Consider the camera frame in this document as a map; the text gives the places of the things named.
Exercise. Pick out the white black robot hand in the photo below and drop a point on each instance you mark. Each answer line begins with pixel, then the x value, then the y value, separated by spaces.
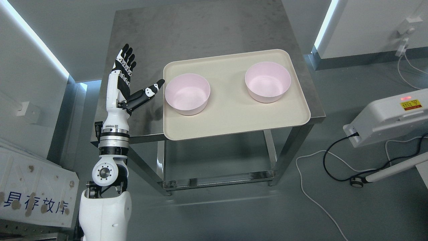
pixel 120 103

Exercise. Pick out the pink bowl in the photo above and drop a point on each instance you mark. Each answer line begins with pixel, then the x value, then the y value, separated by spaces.
pixel 188 93
pixel 266 82

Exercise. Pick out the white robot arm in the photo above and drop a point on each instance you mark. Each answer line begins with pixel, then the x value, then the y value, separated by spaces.
pixel 105 204

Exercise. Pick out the cream plastic tray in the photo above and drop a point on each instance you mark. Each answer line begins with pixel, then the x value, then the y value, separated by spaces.
pixel 230 108

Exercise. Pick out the white foam board with text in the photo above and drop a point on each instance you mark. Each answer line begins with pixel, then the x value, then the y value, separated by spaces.
pixel 35 191

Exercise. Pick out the white machine with warning label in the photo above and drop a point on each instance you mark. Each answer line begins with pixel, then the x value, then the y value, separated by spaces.
pixel 389 118

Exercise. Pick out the white stand leg with caster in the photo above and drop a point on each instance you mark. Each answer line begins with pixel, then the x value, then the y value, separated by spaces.
pixel 419 161

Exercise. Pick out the white wall socket left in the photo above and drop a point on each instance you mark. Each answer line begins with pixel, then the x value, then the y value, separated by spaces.
pixel 29 112

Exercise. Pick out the white wall plug right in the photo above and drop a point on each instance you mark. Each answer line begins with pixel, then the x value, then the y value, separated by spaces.
pixel 405 29

